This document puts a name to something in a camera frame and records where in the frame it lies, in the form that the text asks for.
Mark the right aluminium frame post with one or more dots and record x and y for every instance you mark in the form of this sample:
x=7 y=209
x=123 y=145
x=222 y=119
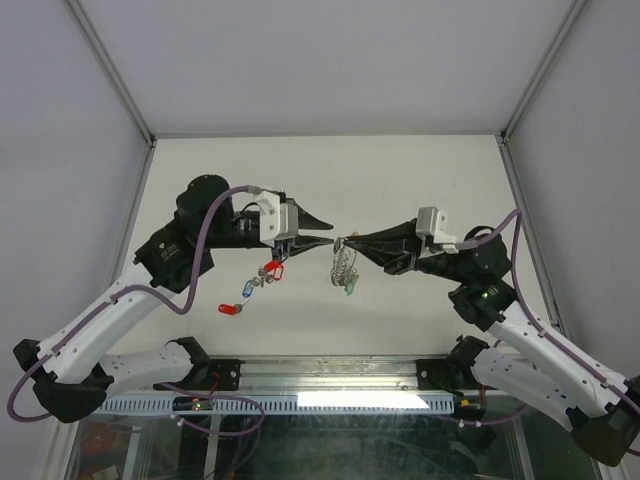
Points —
x=544 y=67

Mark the silver key pair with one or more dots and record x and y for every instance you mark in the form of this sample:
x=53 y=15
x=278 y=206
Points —
x=263 y=277

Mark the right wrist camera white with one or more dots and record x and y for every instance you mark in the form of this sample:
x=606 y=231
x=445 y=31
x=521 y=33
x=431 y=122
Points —
x=431 y=229

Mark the grey slotted cable duct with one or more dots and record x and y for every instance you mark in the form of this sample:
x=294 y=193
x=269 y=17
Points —
x=307 y=403

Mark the green key tag right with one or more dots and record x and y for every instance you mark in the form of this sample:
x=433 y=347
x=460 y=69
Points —
x=350 y=287

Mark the large grey keyring yellow handle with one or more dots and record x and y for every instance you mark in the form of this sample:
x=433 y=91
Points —
x=343 y=268

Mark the red key tag white label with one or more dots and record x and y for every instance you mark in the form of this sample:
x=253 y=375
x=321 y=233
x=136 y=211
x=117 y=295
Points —
x=277 y=273

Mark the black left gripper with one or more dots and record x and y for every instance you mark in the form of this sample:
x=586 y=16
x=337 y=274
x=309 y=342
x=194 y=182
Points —
x=294 y=247

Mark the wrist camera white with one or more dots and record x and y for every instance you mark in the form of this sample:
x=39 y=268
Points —
x=278 y=216
x=431 y=229

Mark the aluminium mounting rail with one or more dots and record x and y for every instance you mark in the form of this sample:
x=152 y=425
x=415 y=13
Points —
x=300 y=372

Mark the aluminium frame post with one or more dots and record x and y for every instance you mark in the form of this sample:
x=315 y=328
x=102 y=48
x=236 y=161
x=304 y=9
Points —
x=105 y=62
x=544 y=67

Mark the blue key tag with key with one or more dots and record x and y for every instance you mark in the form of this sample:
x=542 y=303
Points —
x=248 y=289

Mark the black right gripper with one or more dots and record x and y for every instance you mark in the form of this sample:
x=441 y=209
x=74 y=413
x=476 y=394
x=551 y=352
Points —
x=393 y=261

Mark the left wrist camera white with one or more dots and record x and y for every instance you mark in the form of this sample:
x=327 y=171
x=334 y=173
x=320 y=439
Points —
x=278 y=216

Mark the red key tag with key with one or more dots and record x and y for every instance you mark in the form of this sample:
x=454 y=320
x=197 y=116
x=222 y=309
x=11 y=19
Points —
x=232 y=309

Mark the left aluminium frame post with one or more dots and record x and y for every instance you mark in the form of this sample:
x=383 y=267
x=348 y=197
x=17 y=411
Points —
x=105 y=62

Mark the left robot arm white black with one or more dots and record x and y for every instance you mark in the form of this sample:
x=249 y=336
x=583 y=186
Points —
x=210 y=214

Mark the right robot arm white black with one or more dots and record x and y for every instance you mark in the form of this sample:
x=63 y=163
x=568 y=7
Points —
x=597 y=405

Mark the red solid key tag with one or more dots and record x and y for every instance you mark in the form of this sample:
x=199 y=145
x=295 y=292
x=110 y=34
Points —
x=272 y=265

